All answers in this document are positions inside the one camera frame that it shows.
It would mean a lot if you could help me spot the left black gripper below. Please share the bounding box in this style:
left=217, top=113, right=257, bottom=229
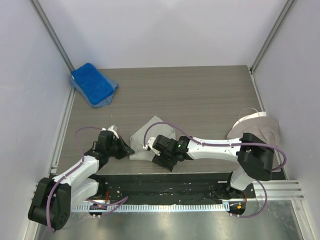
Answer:
left=106, top=135, right=134, bottom=160

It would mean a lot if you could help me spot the grey cloth napkin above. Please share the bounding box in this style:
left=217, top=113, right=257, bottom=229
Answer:
left=129, top=114, right=177, bottom=162

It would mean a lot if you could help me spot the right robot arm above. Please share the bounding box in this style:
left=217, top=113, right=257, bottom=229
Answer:
left=146, top=133, right=274, bottom=198

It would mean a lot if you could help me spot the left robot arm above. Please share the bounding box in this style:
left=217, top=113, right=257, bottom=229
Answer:
left=27, top=127, right=135, bottom=231

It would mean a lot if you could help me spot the light blue mesh cloth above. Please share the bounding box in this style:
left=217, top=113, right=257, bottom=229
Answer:
left=70, top=76, right=119, bottom=108

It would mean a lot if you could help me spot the blue folded towel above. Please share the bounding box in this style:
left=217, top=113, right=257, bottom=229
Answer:
left=70, top=63, right=114, bottom=104

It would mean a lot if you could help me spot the grey cloth pile in bowl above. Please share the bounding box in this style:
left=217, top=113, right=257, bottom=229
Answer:
left=226, top=107, right=281, bottom=145

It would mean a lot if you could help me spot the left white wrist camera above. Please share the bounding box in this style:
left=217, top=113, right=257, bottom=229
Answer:
left=101, top=125, right=120, bottom=139

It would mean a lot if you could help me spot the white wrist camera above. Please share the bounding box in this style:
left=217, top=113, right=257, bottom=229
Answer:
left=101, top=125, right=120, bottom=139
left=143, top=137, right=161, bottom=156

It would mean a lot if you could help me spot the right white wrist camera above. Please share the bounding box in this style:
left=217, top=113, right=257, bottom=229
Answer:
left=143, top=137, right=161, bottom=156

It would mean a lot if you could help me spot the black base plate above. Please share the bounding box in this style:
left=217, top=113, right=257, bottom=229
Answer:
left=90, top=173, right=256, bottom=204

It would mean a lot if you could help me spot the white slotted cable duct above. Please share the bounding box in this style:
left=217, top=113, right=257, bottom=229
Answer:
left=72, top=202, right=230, bottom=213

